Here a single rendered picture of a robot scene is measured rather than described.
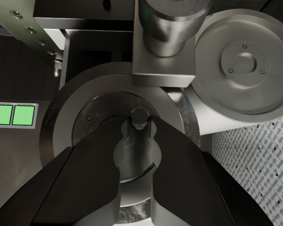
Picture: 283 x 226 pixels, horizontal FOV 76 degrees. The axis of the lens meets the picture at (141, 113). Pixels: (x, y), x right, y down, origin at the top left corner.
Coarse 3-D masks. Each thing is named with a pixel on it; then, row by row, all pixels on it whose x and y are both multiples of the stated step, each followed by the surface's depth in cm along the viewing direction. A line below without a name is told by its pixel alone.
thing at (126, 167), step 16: (96, 96) 15; (112, 96) 15; (128, 96) 15; (80, 112) 15; (96, 112) 15; (112, 112) 15; (128, 112) 15; (80, 128) 15; (96, 128) 15; (128, 144) 15; (144, 144) 14; (128, 160) 14; (144, 160) 14; (128, 176) 14
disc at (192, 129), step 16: (112, 64) 18; (128, 64) 18; (80, 80) 18; (64, 96) 17; (176, 96) 17; (48, 112) 17; (192, 112) 17; (48, 128) 17; (192, 128) 17; (48, 144) 16; (48, 160) 16; (128, 208) 15; (144, 208) 15
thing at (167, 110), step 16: (96, 80) 17; (112, 80) 17; (128, 80) 17; (80, 96) 16; (144, 96) 16; (160, 96) 16; (64, 112) 16; (160, 112) 16; (176, 112) 16; (64, 128) 16; (176, 128) 16; (64, 144) 15; (144, 176) 15; (128, 192) 15; (144, 192) 15
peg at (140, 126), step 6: (138, 108) 12; (144, 108) 12; (132, 114) 12; (138, 114) 12; (144, 114) 12; (132, 120) 12; (138, 120) 12; (144, 120) 12; (138, 126) 12; (144, 126) 13
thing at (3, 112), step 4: (0, 108) 49; (4, 108) 49; (8, 108) 49; (0, 112) 49; (4, 112) 49; (8, 112) 49; (0, 116) 49; (4, 116) 49; (8, 116) 49; (0, 120) 49; (4, 120) 49; (8, 120) 49
